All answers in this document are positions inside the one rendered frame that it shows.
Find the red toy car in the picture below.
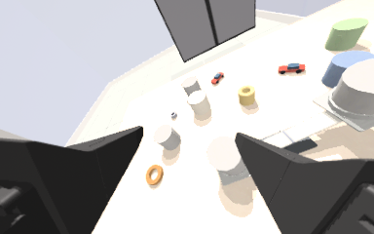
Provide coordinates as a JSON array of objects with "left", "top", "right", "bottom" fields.
[
  {"left": 211, "top": 72, "right": 224, "bottom": 84},
  {"left": 279, "top": 62, "right": 305, "bottom": 74}
]

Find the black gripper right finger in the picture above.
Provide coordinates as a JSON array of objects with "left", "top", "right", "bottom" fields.
[{"left": 235, "top": 133, "right": 374, "bottom": 234}]

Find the light green cylinder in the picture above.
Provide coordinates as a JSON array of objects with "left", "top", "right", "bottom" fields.
[{"left": 324, "top": 18, "right": 368, "bottom": 52}]

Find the orange ring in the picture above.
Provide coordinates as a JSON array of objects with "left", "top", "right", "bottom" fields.
[{"left": 146, "top": 165, "right": 164, "bottom": 185}]

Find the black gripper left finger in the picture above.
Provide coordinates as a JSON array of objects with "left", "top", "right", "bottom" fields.
[{"left": 0, "top": 126, "right": 143, "bottom": 234}]

